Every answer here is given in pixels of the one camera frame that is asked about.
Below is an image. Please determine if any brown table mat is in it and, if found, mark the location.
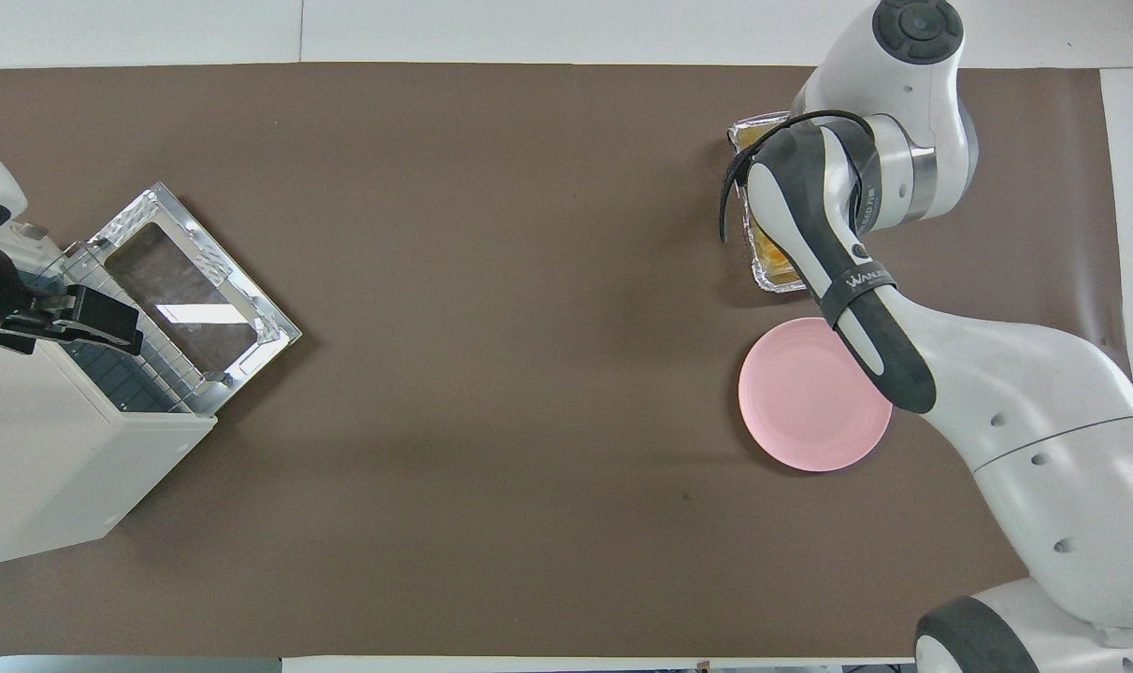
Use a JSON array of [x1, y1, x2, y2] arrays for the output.
[[0, 63, 1133, 659]]

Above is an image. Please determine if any aluminium foil tray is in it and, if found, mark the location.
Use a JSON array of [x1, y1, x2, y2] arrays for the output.
[[726, 109, 810, 294]]

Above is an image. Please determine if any pink round plate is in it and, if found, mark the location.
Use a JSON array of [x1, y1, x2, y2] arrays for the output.
[[738, 317, 895, 473]]

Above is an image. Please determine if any glass oven door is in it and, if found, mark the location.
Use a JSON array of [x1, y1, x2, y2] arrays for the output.
[[88, 181, 303, 418]]

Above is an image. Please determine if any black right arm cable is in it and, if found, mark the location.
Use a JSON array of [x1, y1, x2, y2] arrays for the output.
[[718, 109, 874, 246]]

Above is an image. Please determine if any white toaster oven body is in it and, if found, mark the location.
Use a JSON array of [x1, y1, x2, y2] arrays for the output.
[[0, 234, 219, 567]]

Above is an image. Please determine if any wire oven rack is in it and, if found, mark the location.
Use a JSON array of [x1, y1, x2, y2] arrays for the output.
[[24, 248, 205, 416]]

